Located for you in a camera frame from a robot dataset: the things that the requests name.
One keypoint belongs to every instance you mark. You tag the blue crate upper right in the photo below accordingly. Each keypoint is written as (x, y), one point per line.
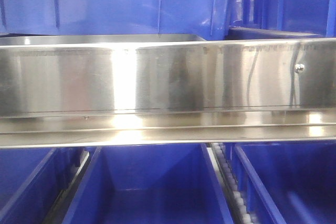
(315, 17)

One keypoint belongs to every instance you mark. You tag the stainless steel shelf front rail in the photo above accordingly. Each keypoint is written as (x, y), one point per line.
(126, 93)

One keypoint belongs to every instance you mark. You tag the large flat grey tray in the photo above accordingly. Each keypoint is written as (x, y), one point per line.
(20, 40)

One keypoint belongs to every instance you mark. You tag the large blue plastic crate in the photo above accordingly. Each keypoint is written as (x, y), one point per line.
(205, 18)

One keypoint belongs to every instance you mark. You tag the blue bin lower middle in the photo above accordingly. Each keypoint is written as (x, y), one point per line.
(162, 183)

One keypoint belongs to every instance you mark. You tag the blue bin lower right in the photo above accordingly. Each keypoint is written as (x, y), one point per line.
(287, 183)

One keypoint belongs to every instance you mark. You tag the silver rail screw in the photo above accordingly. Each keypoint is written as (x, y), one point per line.
(299, 68)

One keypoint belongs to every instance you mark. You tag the roller conveyor track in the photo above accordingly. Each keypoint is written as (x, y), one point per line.
(234, 197)

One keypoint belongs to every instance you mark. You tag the blue bin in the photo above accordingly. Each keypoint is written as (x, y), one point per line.
(162, 183)
(287, 183)
(32, 179)

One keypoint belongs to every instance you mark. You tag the blue bin lower left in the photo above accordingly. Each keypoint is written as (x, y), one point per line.
(32, 179)

